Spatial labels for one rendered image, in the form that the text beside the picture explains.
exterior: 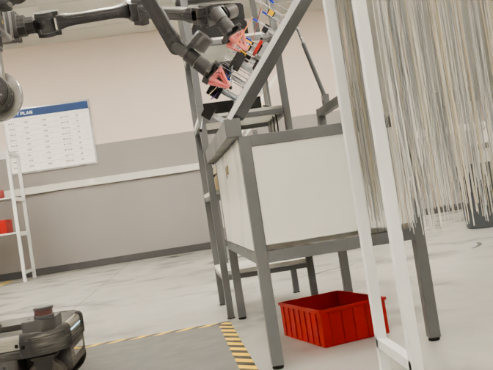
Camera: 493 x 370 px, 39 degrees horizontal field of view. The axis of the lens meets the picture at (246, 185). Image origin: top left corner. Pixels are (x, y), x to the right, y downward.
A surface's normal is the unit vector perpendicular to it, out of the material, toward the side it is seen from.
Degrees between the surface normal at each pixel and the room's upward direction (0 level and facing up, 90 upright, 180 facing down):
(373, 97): 90
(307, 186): 90
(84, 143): 90
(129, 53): 90
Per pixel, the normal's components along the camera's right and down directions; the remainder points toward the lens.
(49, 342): 0.65, -0.11
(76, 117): 0.08, -0.04
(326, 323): 0.35, -0.07
